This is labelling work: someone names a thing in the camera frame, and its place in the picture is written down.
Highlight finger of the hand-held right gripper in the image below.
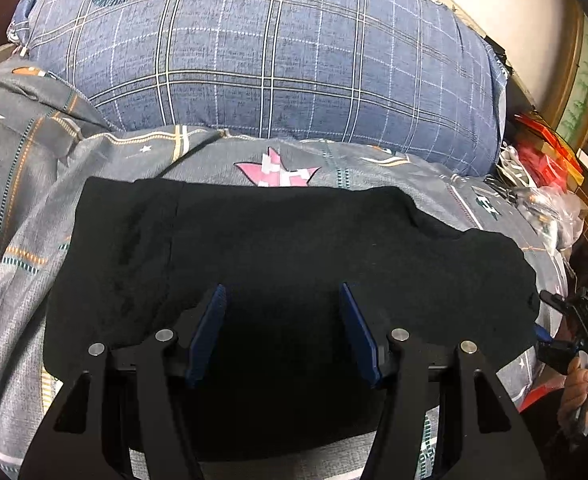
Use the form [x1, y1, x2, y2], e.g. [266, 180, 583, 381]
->
[534, 325, 582, 373]
[540, 290, 582, 318]

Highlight red packets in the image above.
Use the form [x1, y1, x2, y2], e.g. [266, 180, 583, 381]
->
[514, 112, 586, 190]

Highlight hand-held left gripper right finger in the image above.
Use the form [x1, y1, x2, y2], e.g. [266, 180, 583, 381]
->
[339, 282, 547, 480]

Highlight gold framed wall picture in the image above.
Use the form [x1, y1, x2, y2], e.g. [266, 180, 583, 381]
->
[544, 10, 588, 147]

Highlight blue plaid pillow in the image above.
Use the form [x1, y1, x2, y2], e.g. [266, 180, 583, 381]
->
[6, 0, 507, 177]

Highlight clear plastic bags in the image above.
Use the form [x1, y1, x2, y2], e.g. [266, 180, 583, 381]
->
[516, 185, 588, 252]

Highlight grey printed bedsheet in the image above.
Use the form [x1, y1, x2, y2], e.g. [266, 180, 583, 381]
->
[0, 67, 570, 480]

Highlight person's right hand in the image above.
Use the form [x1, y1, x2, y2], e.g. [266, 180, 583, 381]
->
[556, 352, 588, 435]

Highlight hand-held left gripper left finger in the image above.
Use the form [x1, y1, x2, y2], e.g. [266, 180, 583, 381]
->
[18, 284, 227, 480]

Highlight black pants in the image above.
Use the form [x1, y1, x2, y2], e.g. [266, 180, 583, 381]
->
[44, 177, 542, 463]

